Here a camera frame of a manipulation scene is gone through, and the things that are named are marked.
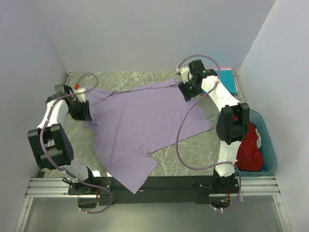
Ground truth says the folded teal t-shirt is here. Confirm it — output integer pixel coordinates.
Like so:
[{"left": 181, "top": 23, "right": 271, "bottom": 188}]
[{"left": 205, "top": 68, "right": 239, "bottom": 95}]

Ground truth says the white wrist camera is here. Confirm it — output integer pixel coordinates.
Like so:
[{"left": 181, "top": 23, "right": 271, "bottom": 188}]
[
  {"left": 176, "top": 67, "right": 192, "bottom": 84},
  {"left": 73, "top": 84, "right": 87, "bottom": 103}
]

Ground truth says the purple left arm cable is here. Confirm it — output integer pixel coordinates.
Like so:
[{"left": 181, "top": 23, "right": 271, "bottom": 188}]
[{"left": 40, "top": 72, "right": 113, "bottom": 215}]

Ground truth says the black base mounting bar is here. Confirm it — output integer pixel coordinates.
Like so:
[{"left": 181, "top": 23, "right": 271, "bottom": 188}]
[{"left": 62, "top": 174, "right": 241, "bottom": 209}]

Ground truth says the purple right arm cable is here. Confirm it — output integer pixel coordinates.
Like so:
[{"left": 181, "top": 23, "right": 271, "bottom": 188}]
[{"left": 175, "top": 55, "right": 243, "bottom": 213}]

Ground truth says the aluminium frame rail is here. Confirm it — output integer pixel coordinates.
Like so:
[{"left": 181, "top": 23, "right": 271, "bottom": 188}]
[{"left": 25, "top": 176, "right": 281, "bottom": 198}]

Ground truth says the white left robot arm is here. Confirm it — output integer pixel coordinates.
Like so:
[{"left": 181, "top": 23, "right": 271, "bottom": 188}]
[{"left": 28, "top": 84, "right": 97, "bottom": 194}]

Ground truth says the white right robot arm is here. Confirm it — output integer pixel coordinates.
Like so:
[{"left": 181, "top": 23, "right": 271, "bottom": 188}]
[{"left": 176, "top": 60, "right": 250, "bottom": 193}]

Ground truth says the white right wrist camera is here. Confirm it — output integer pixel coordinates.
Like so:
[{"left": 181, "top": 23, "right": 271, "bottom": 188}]
[{"left": 176, "top": 67, "right": 192, "bottom": 84}]

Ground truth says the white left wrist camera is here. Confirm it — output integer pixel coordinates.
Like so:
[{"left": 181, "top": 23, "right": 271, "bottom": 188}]
[{"left": 73, "top": 84, "right": 87, "bottom": 103}]

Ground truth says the purple t-shirt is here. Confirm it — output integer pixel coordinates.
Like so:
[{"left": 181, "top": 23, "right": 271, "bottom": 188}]
[{"left": 84, "top": 79, "right": 212, "bottom": 193}]

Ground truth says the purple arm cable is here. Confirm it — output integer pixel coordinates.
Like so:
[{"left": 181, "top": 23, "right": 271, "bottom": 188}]
[
  {"left": 40, "top": 72, "right": 113, "bottom": 215},
  {"left": 175, "top": 55, "right": 243, "bottom": 213}
]

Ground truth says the red t-shirt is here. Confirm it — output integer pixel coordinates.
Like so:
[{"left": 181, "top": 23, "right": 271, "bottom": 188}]
[{"left": 236, "top": 121, "right": 264, "bottom": 172}]

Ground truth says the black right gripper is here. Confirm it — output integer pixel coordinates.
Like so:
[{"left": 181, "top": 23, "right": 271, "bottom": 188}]
[{"left": 178, "top": 77, "right": 204, "bottom": 103}]

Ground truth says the blue plastic laundry basket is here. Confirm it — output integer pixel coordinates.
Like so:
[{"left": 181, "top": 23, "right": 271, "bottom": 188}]
[{"left": 216, "top": 108, "right": 277, "bottom": 177}]

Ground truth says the white cloth in basket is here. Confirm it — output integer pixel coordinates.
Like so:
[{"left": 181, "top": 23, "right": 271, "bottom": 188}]
[{"left": 255, "top": 129, "right": 262, "bottom": 149}]

